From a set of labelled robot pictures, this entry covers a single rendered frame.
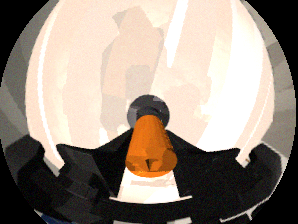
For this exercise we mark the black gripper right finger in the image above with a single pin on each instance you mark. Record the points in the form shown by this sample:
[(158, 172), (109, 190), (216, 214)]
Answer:
[(193, 163)]

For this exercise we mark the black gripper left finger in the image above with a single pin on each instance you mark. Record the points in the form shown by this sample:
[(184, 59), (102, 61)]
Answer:
[(107, 161)]

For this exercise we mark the orange knob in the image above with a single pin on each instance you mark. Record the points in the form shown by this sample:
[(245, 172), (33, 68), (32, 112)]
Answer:
[(150, 153)]

